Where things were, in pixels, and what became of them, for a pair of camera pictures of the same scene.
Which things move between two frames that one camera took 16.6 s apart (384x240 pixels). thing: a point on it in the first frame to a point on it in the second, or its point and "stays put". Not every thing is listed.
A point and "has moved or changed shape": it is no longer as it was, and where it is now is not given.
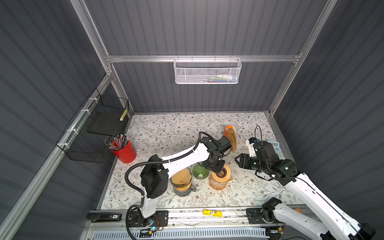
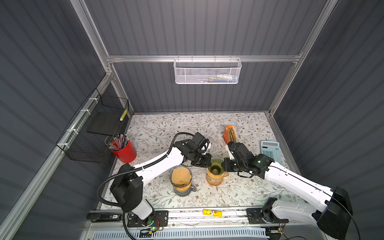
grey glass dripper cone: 182,185 stays put
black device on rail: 95,217 stays put
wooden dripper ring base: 183,188 stays put
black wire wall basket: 89,133 stays put
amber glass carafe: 218,185 has moved or changed shape
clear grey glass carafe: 185,193 stays put
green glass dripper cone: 200,172 has moved or changed shape
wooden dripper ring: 223,176 has moved or changed shape
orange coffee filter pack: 230,132 stays put
